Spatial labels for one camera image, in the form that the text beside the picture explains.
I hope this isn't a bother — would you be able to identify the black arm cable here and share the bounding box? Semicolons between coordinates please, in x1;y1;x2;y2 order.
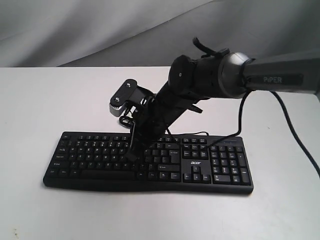
206;90;320;176

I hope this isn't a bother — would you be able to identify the black keyboard cable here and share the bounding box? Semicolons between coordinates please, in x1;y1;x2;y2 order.
164;127;209;137

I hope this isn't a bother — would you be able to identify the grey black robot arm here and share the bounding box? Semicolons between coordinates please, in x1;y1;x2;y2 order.
124;49;320;161

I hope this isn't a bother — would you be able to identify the black acer keyboard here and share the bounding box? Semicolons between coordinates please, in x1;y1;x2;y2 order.
43;132;254;195

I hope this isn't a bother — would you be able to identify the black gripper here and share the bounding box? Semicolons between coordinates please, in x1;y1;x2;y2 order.
125;93;203;163

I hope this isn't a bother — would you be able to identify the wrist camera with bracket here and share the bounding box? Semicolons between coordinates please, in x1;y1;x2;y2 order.
109;79;154;117

